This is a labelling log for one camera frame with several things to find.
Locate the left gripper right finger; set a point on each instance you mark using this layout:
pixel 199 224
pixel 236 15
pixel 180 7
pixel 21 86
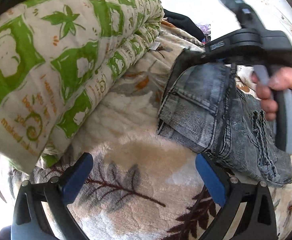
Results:
pixel 258 220

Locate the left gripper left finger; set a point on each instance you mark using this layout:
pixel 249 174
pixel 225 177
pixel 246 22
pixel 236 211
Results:
pixel 29 219

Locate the grey denim pants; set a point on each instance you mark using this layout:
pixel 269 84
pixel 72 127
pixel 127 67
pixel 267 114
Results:
pixel 203 110

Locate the right hand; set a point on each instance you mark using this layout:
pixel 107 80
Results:
pixel 281 80

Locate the purple plastic bag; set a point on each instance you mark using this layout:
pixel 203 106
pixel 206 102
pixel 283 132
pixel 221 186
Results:
pixel 206 29

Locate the black garment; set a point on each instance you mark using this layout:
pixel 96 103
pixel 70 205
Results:
pixel 185 23

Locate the white quilt label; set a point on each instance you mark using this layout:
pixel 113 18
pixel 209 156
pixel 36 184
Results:
pixel 154 46

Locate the leaf pattern bed blanket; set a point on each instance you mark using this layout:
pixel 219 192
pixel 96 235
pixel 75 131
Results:
pixel 142 186

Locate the green white rolled quilt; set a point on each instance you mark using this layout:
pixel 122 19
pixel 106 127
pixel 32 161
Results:
pixel 58 59

